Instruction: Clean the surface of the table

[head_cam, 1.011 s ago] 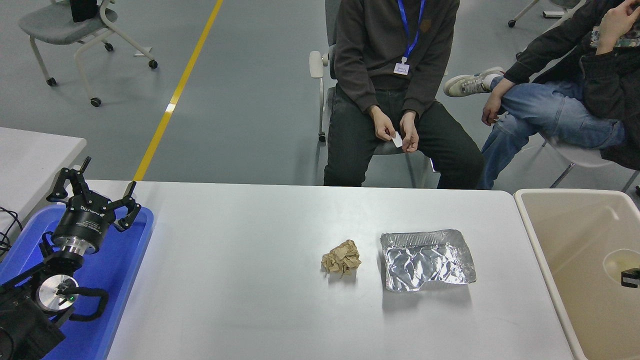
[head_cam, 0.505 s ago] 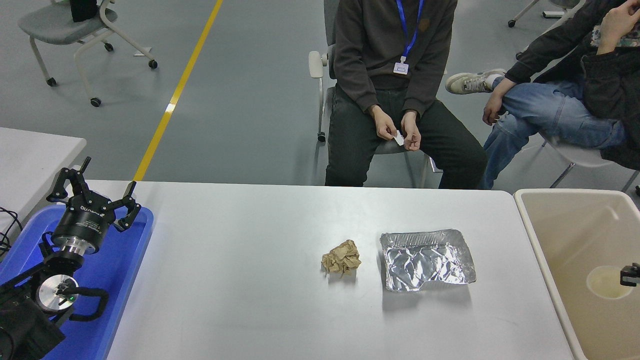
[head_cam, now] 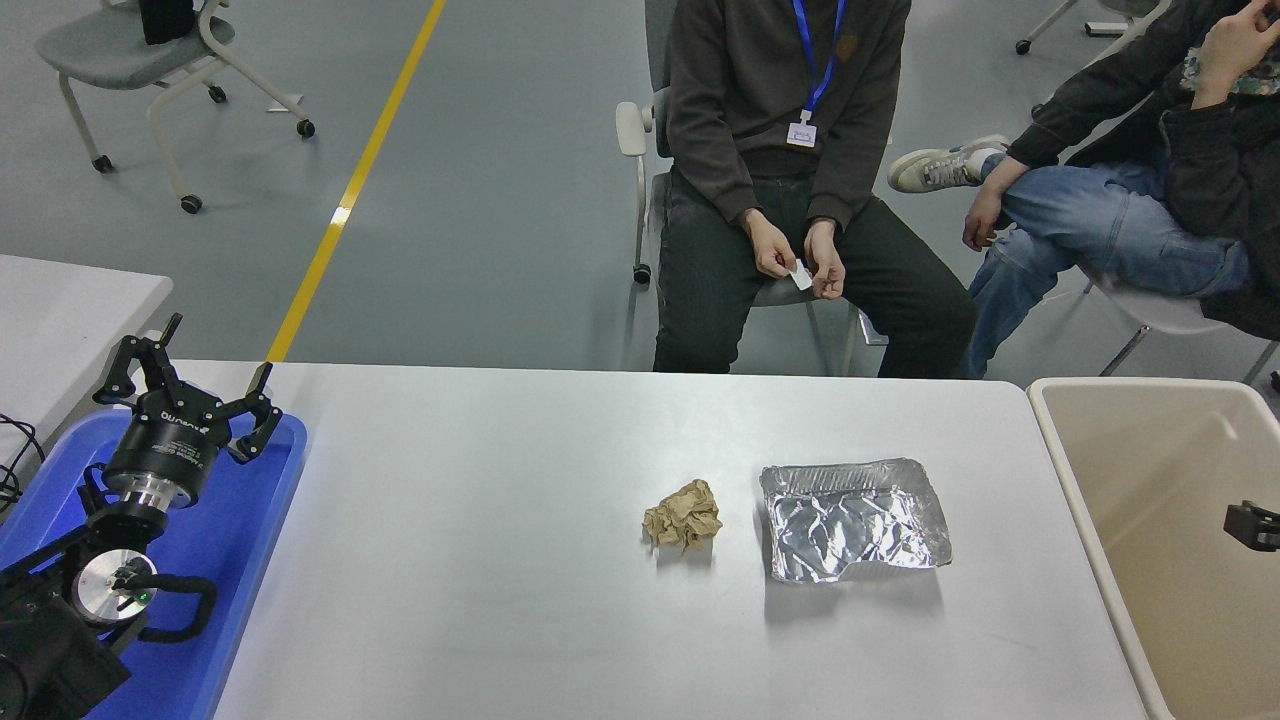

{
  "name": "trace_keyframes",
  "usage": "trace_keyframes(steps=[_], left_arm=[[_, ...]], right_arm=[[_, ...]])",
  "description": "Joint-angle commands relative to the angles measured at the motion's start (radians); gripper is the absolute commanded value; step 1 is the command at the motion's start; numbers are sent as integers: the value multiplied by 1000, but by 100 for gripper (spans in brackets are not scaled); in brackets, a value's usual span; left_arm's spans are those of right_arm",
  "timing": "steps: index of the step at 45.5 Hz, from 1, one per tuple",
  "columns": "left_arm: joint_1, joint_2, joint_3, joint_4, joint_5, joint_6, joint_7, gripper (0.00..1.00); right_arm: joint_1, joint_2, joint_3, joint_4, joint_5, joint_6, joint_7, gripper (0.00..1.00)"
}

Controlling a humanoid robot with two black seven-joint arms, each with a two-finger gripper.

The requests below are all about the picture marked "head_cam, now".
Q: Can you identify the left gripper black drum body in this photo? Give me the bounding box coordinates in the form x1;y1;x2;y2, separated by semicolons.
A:
104;397;233;489

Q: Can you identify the silver foil tray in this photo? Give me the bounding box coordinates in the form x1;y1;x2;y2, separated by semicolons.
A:
758;457;954;585

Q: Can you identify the tan paper ball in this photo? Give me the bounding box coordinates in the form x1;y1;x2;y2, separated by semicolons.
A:
641;478;724;554

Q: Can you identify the person's right hand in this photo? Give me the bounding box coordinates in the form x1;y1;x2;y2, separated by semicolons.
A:
746;209;799;279
962;185;1009;251

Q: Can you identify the person's left hand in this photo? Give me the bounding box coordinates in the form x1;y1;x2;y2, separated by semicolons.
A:
1197;0;1280;86
805;221;847;300

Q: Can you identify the white side table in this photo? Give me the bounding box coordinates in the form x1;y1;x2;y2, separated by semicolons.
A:
0;254;174;471

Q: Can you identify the large pale plastic bin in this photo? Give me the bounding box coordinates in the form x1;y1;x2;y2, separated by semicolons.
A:
1027;376;1280;720

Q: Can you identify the blue plastic tray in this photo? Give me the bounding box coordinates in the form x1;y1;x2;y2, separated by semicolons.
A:
0;408;309;720

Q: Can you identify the white seat chair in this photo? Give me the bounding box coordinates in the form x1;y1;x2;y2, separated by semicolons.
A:
1083;270;1280;386

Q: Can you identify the grey wheeled chair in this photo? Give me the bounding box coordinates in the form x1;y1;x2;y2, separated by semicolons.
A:
35;0;317;216

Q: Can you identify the person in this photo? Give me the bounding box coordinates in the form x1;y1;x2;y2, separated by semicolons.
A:
888;0;1280;381
652;0;979;379

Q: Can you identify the black bag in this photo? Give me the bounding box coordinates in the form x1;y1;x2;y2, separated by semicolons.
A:
138;0;201;46

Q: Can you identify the white armrest office chair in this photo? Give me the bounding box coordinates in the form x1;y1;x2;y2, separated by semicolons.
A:
616;0;866;376

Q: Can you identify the grey chair with white legs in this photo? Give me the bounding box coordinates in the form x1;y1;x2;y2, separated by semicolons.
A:
1014;0;1173;117

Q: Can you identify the thin black cable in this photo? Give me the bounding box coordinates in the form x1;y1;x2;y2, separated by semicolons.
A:
0;413;46;516

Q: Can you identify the blue lanyard with badge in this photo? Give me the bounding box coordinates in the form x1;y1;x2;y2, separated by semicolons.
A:
785;0;849;149

